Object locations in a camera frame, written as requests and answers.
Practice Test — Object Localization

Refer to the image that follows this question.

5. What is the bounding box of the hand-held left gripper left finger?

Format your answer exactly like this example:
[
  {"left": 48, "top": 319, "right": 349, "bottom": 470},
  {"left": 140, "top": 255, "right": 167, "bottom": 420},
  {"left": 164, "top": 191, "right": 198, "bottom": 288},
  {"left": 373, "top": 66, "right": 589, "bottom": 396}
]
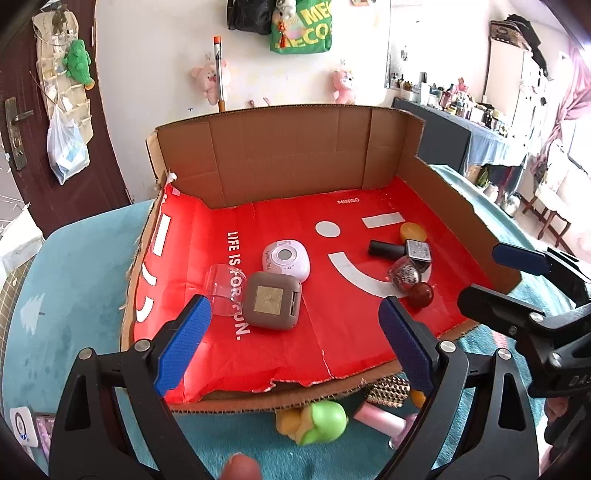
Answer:
[{"left": 48, "top": 294, "right": 213, "bottom": 480}]

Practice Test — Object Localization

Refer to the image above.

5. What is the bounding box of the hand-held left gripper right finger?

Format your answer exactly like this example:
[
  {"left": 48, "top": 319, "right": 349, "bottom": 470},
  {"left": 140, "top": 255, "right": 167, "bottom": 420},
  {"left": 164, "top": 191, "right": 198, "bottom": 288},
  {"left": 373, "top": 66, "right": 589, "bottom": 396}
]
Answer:
[{"left": 378, "top": 295, "right": 541, "bottom": 480}]

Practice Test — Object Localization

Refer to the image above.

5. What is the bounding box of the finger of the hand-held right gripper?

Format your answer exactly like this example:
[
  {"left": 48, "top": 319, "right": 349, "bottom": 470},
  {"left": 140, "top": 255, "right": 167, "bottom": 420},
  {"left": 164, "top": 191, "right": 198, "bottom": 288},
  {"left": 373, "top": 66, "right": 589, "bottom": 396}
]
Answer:
[
  {"left": 492, "top": 243, "right": 591, "bottom": 305},
  {"left": 457, "top": 284, "right": 561, "bottom": 352}
]

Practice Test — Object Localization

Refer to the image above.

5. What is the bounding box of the dark red ball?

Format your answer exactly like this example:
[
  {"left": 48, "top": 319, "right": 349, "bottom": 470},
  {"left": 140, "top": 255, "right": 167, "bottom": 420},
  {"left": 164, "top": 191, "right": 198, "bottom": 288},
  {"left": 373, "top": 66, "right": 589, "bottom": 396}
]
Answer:
[{"left": 406, "top": 282, "right": 435, "bottom": 309}]

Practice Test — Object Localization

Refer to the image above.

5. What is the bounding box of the studded rhinestone block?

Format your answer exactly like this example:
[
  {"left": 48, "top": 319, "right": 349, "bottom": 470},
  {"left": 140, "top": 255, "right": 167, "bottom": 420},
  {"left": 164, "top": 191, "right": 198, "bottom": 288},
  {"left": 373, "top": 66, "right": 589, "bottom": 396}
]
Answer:
[{"left": 367, "top": 375, "right": 411, "bottom": 409}]

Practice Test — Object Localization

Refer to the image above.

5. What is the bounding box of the clear glass cup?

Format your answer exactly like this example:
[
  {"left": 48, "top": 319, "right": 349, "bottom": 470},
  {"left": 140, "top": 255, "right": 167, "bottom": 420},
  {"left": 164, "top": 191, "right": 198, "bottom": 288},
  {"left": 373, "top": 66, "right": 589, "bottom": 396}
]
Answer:
[{"left": 203, "top": 264, "right": 252, "bottom": 319}]

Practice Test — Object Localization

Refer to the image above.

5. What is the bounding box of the purple nail polish bottle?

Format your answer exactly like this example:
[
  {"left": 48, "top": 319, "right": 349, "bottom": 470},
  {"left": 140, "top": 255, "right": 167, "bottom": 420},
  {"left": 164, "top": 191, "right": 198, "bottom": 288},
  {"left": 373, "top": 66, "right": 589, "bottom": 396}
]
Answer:
[{"left": 353, "top": 401, "right": 419, "bottom": 450}]

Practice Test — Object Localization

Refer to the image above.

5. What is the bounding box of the black labelled nail polish bottle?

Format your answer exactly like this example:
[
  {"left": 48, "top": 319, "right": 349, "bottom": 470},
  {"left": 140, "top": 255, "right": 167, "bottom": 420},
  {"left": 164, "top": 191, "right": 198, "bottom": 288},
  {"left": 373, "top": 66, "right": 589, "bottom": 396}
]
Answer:
[{"left": 368, "top": 239, "right": 433, "bottom": 273}]

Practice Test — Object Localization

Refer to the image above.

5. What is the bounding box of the taupe square case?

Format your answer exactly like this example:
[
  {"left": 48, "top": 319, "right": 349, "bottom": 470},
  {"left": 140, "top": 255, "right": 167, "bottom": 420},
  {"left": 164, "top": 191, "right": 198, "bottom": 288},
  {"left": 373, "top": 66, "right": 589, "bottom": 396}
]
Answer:
[{"left": 243, "top": 271, "right": 304, "bottom": 331}]

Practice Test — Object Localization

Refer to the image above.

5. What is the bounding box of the green and yellow rubber toy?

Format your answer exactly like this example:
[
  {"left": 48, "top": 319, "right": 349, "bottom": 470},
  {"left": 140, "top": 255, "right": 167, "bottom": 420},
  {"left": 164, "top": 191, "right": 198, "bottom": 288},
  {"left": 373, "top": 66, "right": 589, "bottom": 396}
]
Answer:
[{"left": 276, "top": 401, "right": 348, "bottom": 446}]

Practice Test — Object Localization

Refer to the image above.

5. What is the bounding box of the pink round mini device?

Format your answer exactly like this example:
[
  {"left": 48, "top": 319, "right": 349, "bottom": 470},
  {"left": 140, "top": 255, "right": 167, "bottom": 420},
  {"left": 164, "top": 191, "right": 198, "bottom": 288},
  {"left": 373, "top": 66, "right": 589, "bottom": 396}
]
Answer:
[{"left": 262, "top": 239, "right": 311, "bottom": 283}]

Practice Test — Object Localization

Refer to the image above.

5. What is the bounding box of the cardboard box with red lining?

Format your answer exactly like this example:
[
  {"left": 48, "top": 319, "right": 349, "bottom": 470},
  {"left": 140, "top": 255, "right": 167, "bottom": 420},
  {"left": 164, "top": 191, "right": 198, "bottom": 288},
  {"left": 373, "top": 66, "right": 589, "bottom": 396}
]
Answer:
[{"left": 119, "top": 104, "right": 522, "bottom": 414}]

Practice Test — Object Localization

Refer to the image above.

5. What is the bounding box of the person's right hand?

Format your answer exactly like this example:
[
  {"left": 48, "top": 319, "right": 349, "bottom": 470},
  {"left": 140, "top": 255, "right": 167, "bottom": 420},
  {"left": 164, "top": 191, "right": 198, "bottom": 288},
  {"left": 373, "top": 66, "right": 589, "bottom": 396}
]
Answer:
[{"left": 544, "top": 396, "right": 575, "bottom": 423}]

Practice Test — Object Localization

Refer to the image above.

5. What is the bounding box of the person's left hand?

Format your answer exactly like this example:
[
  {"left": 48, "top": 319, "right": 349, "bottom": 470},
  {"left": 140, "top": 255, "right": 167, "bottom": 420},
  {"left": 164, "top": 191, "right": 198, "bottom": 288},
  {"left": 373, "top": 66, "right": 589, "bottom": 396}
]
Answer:
[{"left": 221, "top": 453, "right": 260, "bottom": 480}]

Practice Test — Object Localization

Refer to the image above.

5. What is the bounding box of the wooden stool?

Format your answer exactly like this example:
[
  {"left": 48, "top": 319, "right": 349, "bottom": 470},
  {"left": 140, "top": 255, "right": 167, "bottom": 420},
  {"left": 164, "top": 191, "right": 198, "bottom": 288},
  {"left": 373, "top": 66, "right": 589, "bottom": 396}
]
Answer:
[{"left": 522, "top": 182, "right": 573, "bottom": 241}]

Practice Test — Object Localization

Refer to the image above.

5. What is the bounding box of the table with blue cloth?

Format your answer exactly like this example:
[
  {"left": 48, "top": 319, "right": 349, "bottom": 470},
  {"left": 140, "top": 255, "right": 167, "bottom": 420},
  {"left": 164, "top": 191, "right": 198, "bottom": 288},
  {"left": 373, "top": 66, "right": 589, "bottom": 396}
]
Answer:
[{"left": 392, "top": 96, "right": 529, "bottom": 174}]

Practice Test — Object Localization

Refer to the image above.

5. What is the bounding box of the smartphone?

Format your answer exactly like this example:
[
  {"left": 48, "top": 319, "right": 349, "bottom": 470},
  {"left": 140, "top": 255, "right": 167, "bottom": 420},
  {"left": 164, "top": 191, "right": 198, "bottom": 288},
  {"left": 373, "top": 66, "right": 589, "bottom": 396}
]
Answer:
[{"left": 34, "top": 413, "right": 58, "bottom": 467}]

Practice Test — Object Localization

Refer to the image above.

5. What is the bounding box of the row of bottles and jars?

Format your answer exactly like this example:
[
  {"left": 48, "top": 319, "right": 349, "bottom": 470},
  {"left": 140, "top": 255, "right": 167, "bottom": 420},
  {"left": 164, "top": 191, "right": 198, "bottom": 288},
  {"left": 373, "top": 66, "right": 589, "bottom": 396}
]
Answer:
[{"left": 392, "top": 71, "right": 522, "bottom": 139}]

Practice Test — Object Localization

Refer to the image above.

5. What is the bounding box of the pink curtain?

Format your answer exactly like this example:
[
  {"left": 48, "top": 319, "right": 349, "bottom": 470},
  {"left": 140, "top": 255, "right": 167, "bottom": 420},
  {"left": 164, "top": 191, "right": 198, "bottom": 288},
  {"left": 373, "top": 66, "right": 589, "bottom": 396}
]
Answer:
[{"left": 526, "top": 41, "right": 591, "bottom": 171}]

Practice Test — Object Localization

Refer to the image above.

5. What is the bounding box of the white wardrobe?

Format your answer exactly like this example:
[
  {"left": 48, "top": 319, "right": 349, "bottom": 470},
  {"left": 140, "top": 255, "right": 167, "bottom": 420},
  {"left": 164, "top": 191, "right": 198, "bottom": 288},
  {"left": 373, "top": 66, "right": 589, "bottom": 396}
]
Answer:
[{"left": 482, "top": 39, "right": 555, "bottom": 134}]

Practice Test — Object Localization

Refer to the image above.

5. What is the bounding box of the white round charger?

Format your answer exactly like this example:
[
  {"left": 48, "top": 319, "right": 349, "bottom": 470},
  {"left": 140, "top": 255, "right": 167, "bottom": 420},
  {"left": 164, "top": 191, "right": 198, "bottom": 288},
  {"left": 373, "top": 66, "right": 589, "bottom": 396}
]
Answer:
[{"left": 9, "top": 405, "right": 40, "bottom": 448}]

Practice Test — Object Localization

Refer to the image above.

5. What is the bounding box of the dark wooden door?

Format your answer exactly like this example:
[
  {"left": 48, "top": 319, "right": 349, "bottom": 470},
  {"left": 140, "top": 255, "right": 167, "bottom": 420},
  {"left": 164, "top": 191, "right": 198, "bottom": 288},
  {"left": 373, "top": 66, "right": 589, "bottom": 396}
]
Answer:
[{"left": 0, "top": 0, "right": 134, "bottom": 238}]

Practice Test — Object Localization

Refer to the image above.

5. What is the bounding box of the hanging plastic bag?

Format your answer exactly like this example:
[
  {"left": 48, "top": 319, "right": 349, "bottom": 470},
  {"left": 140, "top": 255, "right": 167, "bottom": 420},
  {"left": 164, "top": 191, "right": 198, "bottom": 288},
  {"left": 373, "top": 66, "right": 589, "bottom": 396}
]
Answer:
[{"left": 47, "top": 106, "right": 90, "bottom": 185}]

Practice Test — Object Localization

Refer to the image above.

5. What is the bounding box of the patterned storage bag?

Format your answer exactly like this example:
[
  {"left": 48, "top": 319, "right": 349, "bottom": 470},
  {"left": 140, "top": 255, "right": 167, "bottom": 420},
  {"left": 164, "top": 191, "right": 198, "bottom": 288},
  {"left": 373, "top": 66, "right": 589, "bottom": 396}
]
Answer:
[{"left": 489, "top": 14, "right": 550, "bottom": 61}]

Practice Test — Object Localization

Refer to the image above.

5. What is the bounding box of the pink bear plush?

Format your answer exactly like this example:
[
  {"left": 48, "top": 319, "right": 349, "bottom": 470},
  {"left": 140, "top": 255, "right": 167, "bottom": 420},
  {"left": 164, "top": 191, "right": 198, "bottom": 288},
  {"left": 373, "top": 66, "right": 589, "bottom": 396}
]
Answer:
[{"left": 331, "top": 69, "right": 357, "bottom": 105}]

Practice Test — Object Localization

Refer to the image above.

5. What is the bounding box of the pink pig plush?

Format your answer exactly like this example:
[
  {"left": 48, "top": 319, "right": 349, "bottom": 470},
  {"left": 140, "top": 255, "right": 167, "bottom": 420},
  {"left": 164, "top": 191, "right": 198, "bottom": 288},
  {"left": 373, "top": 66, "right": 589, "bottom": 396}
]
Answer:
[{"left": 191, "top": 59, "right": 232, "bottom": 106}]

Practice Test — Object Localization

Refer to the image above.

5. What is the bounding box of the orange-tipped stick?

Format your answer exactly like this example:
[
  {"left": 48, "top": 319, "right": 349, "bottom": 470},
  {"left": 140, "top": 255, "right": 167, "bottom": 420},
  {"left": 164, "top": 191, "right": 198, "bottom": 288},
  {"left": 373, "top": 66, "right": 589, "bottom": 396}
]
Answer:
[{"left": 212, "top": 36, "right": 227, "bottom": 113}]

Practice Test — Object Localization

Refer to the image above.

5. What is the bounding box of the hanging pocket organizer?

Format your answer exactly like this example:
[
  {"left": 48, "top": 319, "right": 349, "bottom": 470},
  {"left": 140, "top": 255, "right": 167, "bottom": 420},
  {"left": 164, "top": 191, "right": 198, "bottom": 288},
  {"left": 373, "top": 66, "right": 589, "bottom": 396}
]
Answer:
[{"left": 31, "top": 7, "right": 95, "bottom": 153}]

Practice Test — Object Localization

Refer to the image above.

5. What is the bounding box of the green plush toy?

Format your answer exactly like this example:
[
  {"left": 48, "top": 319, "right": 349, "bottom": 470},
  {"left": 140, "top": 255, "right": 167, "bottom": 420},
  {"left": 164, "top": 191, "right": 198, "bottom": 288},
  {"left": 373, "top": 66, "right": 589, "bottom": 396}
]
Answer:
[{"left": 62, "top": 39, "right": 96, "bottom": 90}]

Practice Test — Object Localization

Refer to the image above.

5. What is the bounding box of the green tote bag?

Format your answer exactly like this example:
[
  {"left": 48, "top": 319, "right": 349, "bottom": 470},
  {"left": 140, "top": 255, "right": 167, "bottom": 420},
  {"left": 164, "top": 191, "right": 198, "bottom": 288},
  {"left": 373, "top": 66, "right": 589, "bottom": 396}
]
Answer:
[{"left": 270, "top": 0, "right": 334, "bottom": 55}]

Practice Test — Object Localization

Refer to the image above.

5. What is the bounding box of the black hanging bag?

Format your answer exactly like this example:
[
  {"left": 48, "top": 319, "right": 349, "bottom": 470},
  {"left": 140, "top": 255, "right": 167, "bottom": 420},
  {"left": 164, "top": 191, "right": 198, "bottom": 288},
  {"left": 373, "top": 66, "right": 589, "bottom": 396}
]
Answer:
[{"left": 227, "top": 0, "right": 275, "bottom": 35}]

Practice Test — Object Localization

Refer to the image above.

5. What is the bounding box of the brass door handle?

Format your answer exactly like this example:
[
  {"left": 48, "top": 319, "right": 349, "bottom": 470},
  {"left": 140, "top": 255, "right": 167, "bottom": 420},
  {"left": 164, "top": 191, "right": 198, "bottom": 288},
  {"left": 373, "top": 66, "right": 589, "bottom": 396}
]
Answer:
[{"left": 4, "top": 97, "right": 35, "bottom": 171}]

